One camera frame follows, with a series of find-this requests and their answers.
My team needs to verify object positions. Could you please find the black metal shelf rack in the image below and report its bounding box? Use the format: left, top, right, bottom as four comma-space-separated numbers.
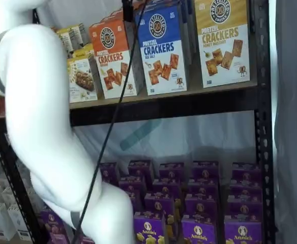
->
0, 0, 276, 244

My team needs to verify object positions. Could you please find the purple Annie's snack box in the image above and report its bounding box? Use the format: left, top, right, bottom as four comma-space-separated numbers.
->
99, 162, 121, 188
133, 212, 166, 244
229, 182, 263, 196
159, 162, 185, 180
143, 192, 176, 217
40, 209, 72, 244
191, 160, 220, 180
118, 176, 147, 194
181, 218, 225, 244
226, 194, 263, 222
152, 178, 182, 195
231, 162, 262, 184
224, 220, 263, 244
127, 159, 154, 178
188, 178, 220, 196
185, 193, 222, 221

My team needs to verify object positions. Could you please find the blue pretzel crackers box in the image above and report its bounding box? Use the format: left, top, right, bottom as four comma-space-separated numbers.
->
134, 4, 193, 97

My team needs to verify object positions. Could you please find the orange pretzel crackers box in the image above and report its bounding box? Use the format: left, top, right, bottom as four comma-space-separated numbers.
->
88, 19, 145, 100
100, 9, 125, 26

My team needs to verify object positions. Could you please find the cream granola bar box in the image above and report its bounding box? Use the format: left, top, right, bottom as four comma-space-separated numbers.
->
54, 26, 74, 55
66, 54, 99, 104
68, 43, 95, 60
69, 22, 90, 49

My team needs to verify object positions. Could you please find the yellow pretzel crackers box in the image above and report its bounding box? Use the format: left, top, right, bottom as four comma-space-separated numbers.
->
194, 0, 251, 89

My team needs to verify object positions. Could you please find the translucent plastic sheet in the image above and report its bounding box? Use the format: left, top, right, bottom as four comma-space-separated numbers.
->
72, 110, 257, 168

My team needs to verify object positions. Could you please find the wooden board under cracker boxes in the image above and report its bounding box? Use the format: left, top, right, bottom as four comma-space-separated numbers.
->
68, 60, 258, 110

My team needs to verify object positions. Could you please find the white curtain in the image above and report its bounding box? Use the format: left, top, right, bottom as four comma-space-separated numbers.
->
266, 0, 297, 244

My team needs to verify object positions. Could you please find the black cable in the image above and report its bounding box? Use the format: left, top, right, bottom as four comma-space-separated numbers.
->
72, 0, 151, 244

